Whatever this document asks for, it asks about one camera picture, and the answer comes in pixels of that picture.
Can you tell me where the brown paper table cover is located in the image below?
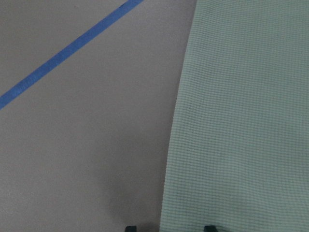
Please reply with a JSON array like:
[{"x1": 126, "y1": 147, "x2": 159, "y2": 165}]
[{"x1": 0, "y1": 0, "x2": 196, "y2": 232}]

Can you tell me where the olive green long-sleeve shirt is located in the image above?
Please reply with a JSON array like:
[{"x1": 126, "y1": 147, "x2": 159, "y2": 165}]
[{"x1": 159, "y1": 0, "x2": 309, "y2": 232}]

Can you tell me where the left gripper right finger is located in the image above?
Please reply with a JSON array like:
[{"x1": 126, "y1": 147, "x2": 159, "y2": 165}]
[{"x1": 204, "y1": 225, "x2": 217, "y2": 232}]

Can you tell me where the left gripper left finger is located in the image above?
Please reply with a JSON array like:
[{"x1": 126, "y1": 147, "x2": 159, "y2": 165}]
[{"x1": 125, "y1": 226, "x2": 137, "y2": 232}]

